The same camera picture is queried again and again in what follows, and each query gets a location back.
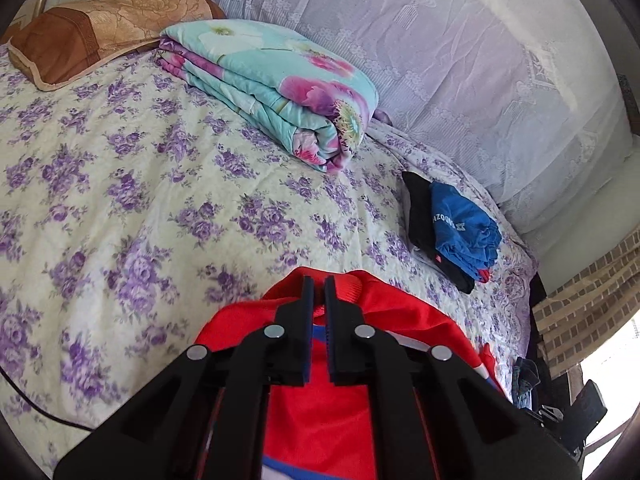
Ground red pants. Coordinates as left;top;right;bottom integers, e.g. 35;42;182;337
192;268;506;480

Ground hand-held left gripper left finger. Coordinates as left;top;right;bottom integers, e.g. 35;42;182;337
52;275;316;480

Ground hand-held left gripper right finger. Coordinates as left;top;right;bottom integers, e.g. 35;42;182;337
325;275;583;480

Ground folded blue garment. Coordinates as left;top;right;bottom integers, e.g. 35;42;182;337
429;181;502;283

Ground white lace cover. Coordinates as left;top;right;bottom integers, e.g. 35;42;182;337
172;0;637;261

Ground brown patterned pillow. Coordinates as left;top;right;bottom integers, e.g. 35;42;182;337
6;0;226;92

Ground purple floral bedspread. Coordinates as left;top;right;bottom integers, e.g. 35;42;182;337
0;42;538;480

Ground black plastic object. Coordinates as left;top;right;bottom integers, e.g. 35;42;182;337
537;379;608;461

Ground checkered curtain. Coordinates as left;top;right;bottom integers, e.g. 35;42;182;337
532;227;640;376

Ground folded floral blanket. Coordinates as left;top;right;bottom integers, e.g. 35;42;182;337
157;19;379;175

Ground folded black garment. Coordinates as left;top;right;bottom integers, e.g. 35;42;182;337
402;171;476;295

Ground black cable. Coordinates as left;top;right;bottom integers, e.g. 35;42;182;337
0;365;96;433

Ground blue jeans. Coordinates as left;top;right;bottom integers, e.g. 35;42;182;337
511;356;542;411

